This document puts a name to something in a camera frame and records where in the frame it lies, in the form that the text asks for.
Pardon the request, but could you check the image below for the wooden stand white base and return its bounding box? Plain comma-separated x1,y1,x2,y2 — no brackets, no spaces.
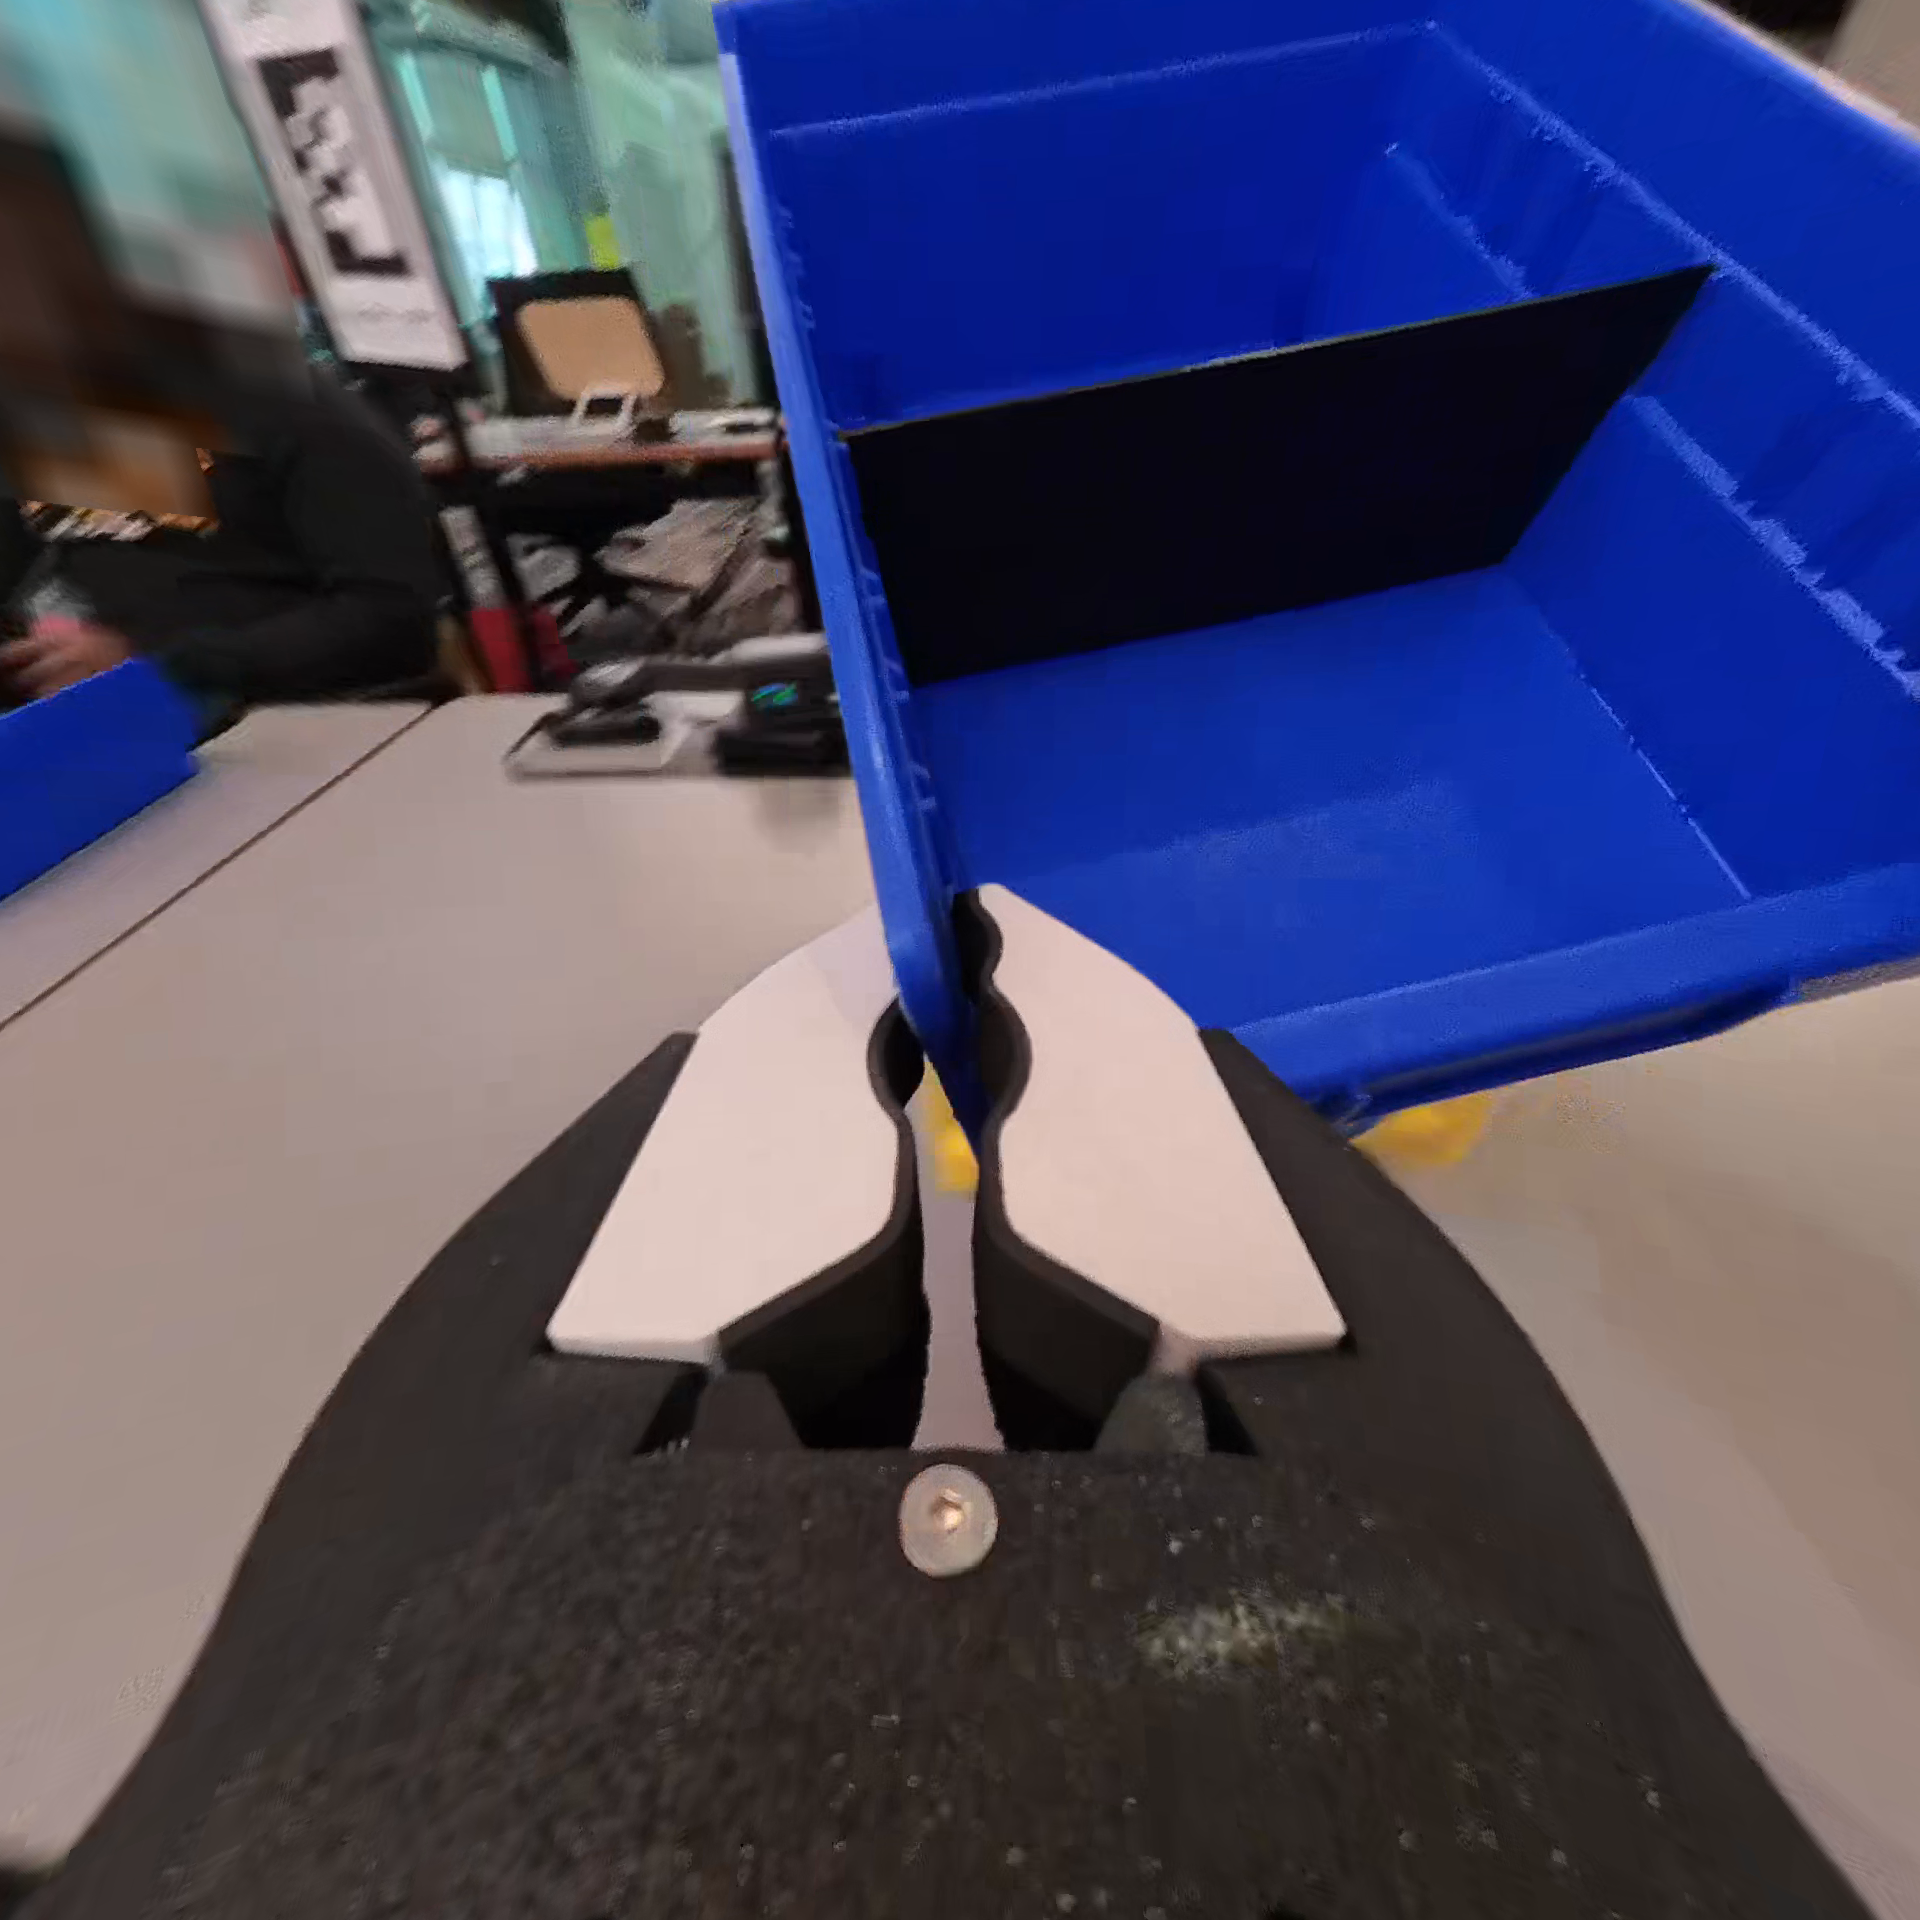
486,270,672,441

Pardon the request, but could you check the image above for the black bin divider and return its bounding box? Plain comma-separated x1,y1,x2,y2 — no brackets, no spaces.
843,267,1717,685

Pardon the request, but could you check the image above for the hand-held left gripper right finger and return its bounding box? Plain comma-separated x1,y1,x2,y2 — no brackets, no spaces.
973,882,1350,1452

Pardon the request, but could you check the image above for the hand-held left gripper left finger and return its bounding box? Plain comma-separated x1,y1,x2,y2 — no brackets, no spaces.
547,905,920,1452

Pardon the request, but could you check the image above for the black power bank with display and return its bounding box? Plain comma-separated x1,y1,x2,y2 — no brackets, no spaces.
717,675,850,778

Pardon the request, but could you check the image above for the blue plastic bin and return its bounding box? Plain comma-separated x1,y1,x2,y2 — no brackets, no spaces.
713,0,1920,1134
0,661,200,902

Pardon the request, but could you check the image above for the black framed printed sign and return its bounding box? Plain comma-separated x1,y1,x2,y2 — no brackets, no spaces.
202,0,471,372

